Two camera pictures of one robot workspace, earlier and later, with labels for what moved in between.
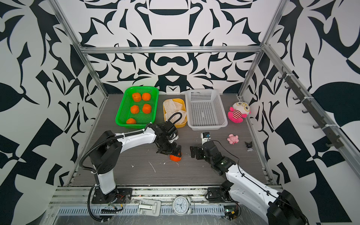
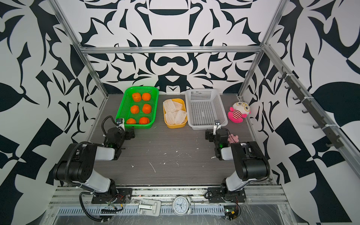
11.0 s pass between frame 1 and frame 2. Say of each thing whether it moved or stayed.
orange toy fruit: stayed
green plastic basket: stayed
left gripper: moved
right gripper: moved
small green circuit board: stayed
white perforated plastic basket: stayed
